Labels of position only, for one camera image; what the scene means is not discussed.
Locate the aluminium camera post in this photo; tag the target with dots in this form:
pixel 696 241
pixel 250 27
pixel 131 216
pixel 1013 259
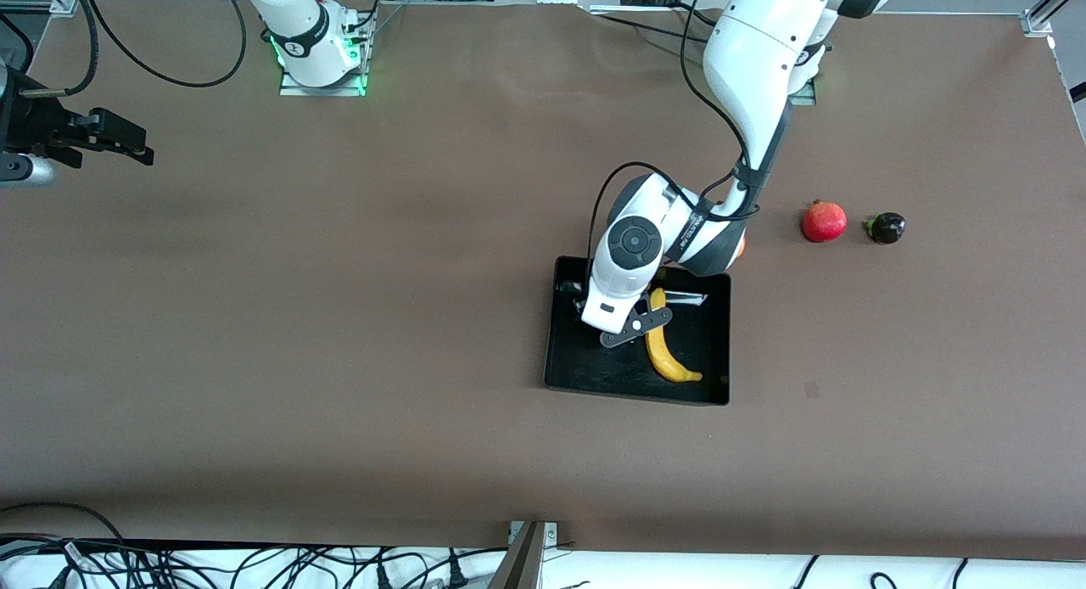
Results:
pixel 522 563

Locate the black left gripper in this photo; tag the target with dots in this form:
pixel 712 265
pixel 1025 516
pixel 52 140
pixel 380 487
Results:
pixel 578 299

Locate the yellow banana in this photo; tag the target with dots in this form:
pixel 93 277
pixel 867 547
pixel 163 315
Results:
pixel 660 351

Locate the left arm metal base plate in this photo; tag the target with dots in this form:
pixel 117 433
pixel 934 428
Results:
pixel 804 97

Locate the red pomegranate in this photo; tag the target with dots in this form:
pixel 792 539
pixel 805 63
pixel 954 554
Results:
pixel 824 222

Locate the red yellow mango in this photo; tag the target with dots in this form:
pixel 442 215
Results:
pixel 741 248

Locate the metal post bracket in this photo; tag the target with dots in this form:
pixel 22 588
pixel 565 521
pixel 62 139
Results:
pixel 550 534

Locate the black plastic box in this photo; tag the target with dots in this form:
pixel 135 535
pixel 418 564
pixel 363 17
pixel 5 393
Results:
pixel 594 360

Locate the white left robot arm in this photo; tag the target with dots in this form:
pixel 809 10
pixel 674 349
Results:
pixel 755 54

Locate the dark purple mangosteen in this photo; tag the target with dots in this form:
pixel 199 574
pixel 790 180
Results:
pixel 887 228

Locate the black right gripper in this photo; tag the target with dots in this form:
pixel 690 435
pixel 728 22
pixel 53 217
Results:
pixel 32 129

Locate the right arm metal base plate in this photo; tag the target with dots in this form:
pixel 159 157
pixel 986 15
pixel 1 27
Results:
pixel 293 89

